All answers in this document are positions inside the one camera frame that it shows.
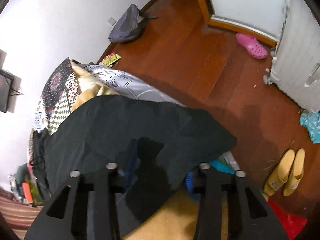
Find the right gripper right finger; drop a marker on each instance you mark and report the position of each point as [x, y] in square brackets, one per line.
[231, 206]

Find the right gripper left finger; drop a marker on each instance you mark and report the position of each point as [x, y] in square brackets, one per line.
[90, 205]

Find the black zip hoodie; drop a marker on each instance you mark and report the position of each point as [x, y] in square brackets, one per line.
[154, 143]

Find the green patterned storage box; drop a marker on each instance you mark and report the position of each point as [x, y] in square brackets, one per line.
[37, 199]

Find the orange box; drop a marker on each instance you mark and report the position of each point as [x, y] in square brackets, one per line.
[27, 192]

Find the yellow slipper left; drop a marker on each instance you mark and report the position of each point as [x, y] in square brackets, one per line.
[280, 174]

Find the yellow slipper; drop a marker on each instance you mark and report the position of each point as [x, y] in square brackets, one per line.
[297, 173]
[280, 174]

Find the striped pink curtain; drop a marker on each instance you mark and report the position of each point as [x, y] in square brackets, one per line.
[19, 217]

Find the yellow slipper right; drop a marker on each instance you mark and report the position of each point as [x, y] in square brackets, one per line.
[297, 173]

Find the teal cloth on floor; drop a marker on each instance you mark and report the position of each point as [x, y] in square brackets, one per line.
[311, 121]

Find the patchwork patterned quilt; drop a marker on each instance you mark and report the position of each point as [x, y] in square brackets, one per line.
[59, 94]

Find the yellow fleece blanket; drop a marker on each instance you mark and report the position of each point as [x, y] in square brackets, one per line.
[89, 85]

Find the white suitcase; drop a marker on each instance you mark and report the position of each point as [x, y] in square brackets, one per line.
[295, 65]

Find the pink croc sandal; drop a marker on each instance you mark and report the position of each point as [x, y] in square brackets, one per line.
[252, 46]

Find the grey backpack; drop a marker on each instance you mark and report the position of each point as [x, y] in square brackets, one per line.
[130, 25]

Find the small black wall monitor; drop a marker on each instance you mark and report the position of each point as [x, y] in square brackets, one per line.
[6, 81]

